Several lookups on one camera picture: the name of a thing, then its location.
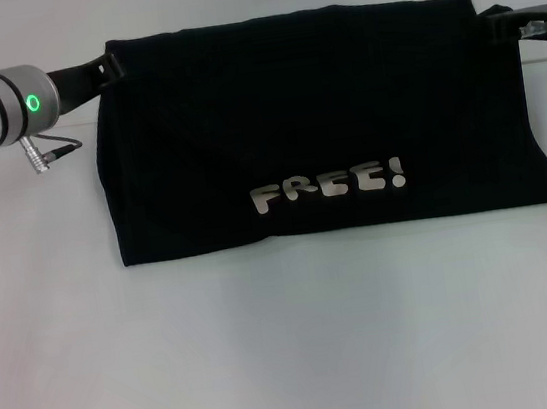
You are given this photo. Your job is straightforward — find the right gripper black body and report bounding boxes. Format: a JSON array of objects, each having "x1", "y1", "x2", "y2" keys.
[{"x1": 497, "y1": 1, "x2": 547, "y2": 48}]

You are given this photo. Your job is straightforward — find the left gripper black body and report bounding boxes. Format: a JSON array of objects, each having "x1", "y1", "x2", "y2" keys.
[{"x1": 45, "y1": 58, "x2": 109, "y2": 118}]

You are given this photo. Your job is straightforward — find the black t-shirt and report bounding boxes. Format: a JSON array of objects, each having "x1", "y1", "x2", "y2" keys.
[{"x1": 79, "y1": 0, "x2": 547, "y2": 271}]

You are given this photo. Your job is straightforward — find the grey ethernet plug cable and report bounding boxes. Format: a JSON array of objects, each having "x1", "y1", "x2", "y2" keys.
[{"x1": 518, "y1": 19, "x2": 547, "y2": 39}]

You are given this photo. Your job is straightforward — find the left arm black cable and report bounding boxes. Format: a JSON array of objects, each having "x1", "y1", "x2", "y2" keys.
[{"x1": 17, "y1": 128, "x2": 86, "y2": 179}]

